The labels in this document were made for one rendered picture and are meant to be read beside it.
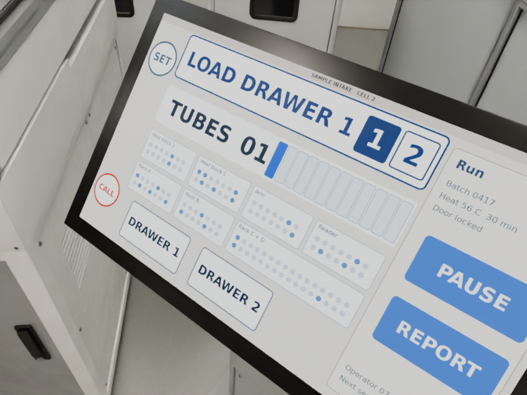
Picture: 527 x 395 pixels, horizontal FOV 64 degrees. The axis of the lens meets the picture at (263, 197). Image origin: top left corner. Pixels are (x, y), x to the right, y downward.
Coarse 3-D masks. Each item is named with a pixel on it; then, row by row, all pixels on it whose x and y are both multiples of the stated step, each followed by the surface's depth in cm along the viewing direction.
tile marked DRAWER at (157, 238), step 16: (144, 208) 48; (128, 224) 49; (144, 224) 48; (160, 224) 47; (128, 240) 49; (144, 240) 48; (160, 240) 47; (176, 240) 46; (160, 256) 47; (176, 256) 46; (176, 272) 46
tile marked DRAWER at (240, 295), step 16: (208, 256) 44; (192, 272) 45; (208, 272) 44; (224, 272) 44; (240, 272) 43; (192, 288) 45; (208, 288) 44; (224, 288) 43; (240, 288) 43; (256, 288) 42; (224, 304) 43; (240, 304) 43; (256, 304) 42; (240, 320) 42; (256, 320) 42
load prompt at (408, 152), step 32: (192, 64) 47; (224, 64) 45; (256, 64) 43; (224, 96) 45; (256, 96) 43; (288, 96) 42; (320, 96) 40; (288, 128) 42; (320, 128) 40; (352, 128) 39; (384, 128) 38; (416, 128) 37; (384, 160) 38; (416, 160) 36
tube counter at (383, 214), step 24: (240, 144) 44; (264, 144) 42; (288, 144) 41; (264, 168) 42; (288, 168) 41; (312, 168) 40; (336, 168) 39; (312, 192) 40; (336, 192) 39; (360, 192) 38; (384, 192) 37; (336, 216) 39; (360, 216) 38; (384, 216) 37; (408, 216) 36; (384, 240) 37
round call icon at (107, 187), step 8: (104, 168) 51; (104, 176) 51; (112, 176) 50; (96, 184) 51; (104, 184) 51; (112, 184) 50; (120, 184) 50; (96, 192) 51; (104, 192) 51; (112, 192) 50; (120, 192) 50; (96, 200) 51; (104, 200) 51; (112, 200) 50; (104, 208) 51; (112, 208) 50
